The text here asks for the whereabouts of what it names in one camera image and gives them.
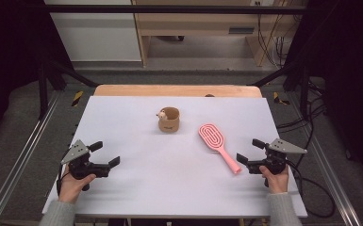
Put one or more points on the pink hairbrush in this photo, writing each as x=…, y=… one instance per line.
x=212, y=135

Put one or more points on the brown cup with hedgehog figure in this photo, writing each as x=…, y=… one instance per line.
x=169, y=125

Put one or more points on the black horizontal frame bar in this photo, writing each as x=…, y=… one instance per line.
x=169, y=9

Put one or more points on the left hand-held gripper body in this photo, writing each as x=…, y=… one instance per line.
x=81, y=166

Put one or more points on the light wooden desk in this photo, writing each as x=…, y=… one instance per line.
x=201, y=23

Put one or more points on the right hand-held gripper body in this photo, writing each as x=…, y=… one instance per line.
x=275, y=161

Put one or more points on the aluminium floor rail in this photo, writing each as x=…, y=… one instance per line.
x=345, y=207
x=12, y=169

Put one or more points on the white cabinet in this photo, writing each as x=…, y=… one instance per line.
x=97, y=37

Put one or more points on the yellow and black tape strip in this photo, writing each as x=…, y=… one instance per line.
x=277, y=98
x=77, y=98

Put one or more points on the black metal stand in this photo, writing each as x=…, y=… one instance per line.
x=304, y=94
x=43, y=94

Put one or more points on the person's right hand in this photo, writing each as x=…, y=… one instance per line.
x=278, y=183

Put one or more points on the person's left hand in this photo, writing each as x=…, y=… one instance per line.
x=70, y=190

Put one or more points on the black curtain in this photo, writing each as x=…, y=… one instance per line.
x=352, y=78
x=6, y=62

